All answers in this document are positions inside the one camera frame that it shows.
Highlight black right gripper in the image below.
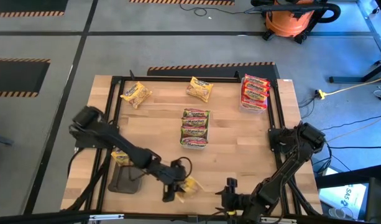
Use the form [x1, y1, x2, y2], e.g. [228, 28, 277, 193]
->
[215, 177, 258, 215]

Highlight black floor cable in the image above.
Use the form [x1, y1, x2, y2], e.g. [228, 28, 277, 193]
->
[179, 2, 252, 17]
[319, 113, 381, 132]

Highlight orange shop vacuum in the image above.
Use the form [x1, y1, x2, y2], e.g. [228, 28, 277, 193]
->
[250, 0, 342, 45]

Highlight white paper sign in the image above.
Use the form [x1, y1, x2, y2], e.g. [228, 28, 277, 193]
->
[319, 182, 370, 220]

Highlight black hazard-striped floor mat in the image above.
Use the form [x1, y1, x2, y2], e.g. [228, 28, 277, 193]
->
[129, 0, 236, 6]
[146, 61, 280, 81]
[0, 0, 69, 18]
[0, 57, 52, 98]

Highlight stack of red noodle packets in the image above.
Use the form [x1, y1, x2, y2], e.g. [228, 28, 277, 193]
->
[239, 73, 271, 114]

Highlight lime chili shrimp ramen pack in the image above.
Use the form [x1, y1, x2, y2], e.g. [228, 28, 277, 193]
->
[180, 126, 208, 139]
[180, 136, 208, 149]
[183, 108, 210, 119]
[181, 116, 209, 128]

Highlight black floor stand base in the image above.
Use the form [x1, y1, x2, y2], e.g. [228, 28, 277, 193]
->
[328, 57, 381, 85]

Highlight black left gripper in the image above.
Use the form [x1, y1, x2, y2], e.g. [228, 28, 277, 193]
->
[161, 164, 190, 203]

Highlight red beef ramen pack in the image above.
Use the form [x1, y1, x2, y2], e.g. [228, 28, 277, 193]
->
[241, 95, 268, 111]
[242, 88, 269, 103]
[243, 81, 270, 93]
[244, 73, 271, 87]

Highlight clear plastic cup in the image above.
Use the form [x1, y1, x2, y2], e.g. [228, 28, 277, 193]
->
[328, 207, 348, 220]

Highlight white plastic bin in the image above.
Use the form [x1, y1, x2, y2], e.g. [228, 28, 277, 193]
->
[179, 107, 211, 150]

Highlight black vacuum hose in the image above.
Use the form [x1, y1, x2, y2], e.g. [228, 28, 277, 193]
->
[244, 1, 342, 25]

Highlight dark translucent plastic bin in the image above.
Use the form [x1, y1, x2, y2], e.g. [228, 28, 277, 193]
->
[108, 161, 144, 195]

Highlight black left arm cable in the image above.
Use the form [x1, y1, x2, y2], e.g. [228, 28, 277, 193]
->
[170, 156, 194, 176]

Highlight silver metal bracket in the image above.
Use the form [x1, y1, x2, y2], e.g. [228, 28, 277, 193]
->
[88, 213, 125, 222]
[260, 217, 298, 224]

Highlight black metal table frame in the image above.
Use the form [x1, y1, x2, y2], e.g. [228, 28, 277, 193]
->
[84, 70, 321, 223]

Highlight yellow extension cord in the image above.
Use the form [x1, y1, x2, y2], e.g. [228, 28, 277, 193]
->
[315, 75, 381, 100]

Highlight yellow creamy chicken ramen pack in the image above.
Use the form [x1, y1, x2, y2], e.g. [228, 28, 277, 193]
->
[120, 81, 153, 110]
[111, 148, 131, 167]
[177, 175, 206, 203]
[185, 76, 214, 103]

